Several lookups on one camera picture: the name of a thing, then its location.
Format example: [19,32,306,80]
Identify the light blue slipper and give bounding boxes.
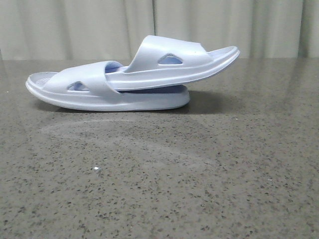
[25,61,190,112]
[105,35,240,91]

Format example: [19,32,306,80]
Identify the beige curtain backdrop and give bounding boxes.
[0,0,319,60]

